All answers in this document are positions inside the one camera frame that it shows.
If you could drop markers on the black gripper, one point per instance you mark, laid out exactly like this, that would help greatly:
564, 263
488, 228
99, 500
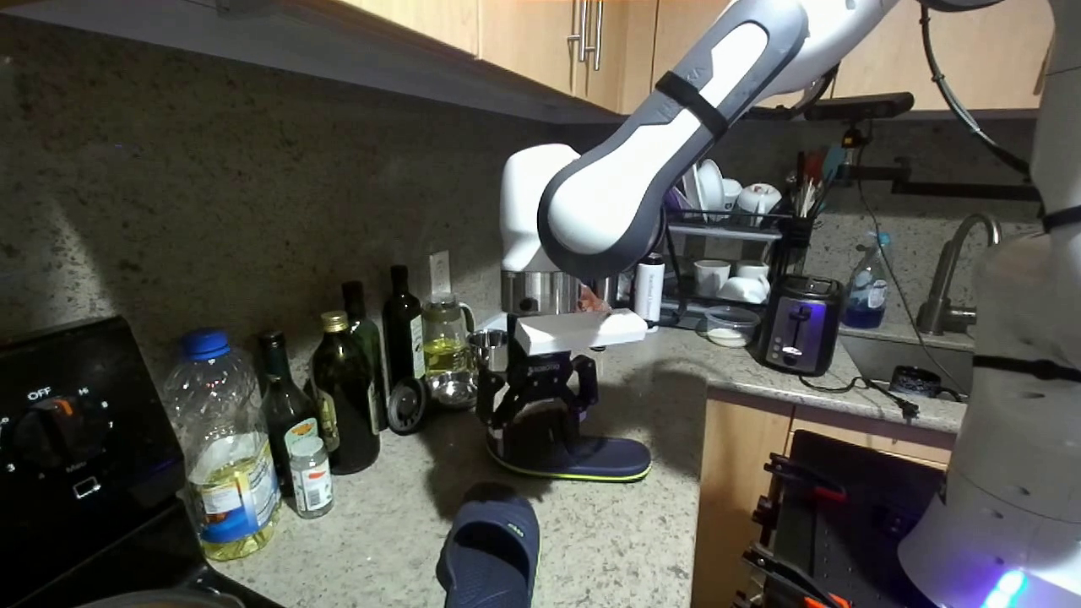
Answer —
533, 376

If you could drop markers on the navy slipper green sole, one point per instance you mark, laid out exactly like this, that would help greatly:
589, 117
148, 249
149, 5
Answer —
549, 442

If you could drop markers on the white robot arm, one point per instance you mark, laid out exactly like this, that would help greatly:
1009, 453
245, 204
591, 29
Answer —
1009, 523

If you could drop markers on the small steel bowl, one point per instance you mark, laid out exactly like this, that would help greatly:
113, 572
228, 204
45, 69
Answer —
453, 391

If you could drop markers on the glass oil pitcher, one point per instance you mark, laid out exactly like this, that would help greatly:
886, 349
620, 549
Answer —
446, 329

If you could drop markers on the black measuring scoop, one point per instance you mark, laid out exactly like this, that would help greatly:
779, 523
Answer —
406, 406

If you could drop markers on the dark wine bottle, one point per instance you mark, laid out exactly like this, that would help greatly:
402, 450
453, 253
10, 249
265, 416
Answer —
401, 320

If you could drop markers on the dark olive oil bottle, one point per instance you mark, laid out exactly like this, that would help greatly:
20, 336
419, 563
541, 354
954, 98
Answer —
344, 376

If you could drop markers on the green glass bottle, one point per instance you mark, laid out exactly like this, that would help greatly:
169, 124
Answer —
368, 343

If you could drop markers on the navy slipper lower one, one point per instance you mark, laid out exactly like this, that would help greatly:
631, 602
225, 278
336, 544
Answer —
490, 551

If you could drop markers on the small spice jar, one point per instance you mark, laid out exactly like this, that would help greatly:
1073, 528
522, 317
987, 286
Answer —
308, 476

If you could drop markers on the dish rack with dishes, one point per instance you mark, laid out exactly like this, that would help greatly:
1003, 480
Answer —
731, 240

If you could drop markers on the clear plastic water bottle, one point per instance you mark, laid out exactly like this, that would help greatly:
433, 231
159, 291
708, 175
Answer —
231, 478

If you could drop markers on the black toaster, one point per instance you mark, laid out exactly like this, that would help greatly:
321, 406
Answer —
802, 327

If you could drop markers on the dish soap bottle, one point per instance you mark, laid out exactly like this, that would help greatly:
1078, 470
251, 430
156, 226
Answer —
865, 291

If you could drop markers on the black stove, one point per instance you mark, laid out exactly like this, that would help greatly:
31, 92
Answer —
90, 480

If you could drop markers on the kitchen faucet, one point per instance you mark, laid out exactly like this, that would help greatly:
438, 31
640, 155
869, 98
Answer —
938, 311

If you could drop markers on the wooden upper cabinets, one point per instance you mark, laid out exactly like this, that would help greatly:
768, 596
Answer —
611, 51

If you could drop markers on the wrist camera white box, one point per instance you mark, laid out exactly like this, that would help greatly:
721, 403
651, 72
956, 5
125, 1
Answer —
580, 333

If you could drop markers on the white wall outlet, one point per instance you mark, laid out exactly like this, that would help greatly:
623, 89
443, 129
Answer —
442, 283

